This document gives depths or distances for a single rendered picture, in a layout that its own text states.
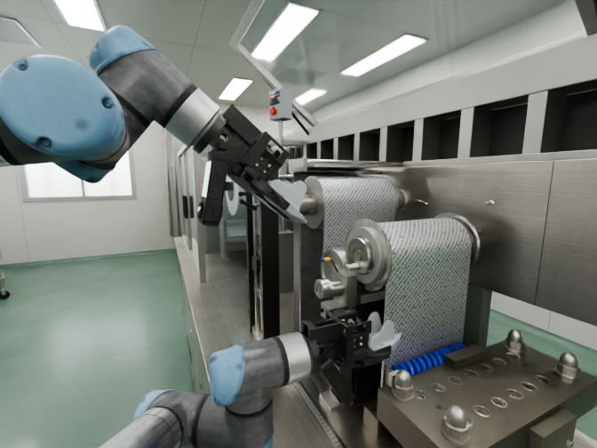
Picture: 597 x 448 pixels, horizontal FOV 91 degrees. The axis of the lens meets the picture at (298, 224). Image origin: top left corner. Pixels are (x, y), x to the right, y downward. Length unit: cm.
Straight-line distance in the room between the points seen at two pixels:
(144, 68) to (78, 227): 577
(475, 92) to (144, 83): 72
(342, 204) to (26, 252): 596
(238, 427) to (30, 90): 47
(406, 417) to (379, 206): 51
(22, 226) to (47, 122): 606
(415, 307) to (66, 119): 61
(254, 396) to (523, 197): 65
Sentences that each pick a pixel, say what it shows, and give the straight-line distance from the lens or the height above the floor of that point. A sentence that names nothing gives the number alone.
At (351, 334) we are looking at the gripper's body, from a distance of 53.
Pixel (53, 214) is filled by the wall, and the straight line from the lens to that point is 621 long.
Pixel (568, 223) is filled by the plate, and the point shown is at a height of 132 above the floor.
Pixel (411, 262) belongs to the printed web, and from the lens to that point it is 62.
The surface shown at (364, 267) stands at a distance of 60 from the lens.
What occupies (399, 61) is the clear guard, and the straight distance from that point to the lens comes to 100.
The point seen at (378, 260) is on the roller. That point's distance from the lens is 58.
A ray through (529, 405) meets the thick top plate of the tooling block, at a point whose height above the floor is 103.
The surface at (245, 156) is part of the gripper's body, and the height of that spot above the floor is 144.
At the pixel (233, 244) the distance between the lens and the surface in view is 151.
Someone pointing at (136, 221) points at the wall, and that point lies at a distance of 604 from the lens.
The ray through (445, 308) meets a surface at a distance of 74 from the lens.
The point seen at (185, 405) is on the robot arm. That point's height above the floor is 105.
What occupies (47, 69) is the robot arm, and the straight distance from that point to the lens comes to 30.
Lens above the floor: 141
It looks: 9 degrees down
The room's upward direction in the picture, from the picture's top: straight up
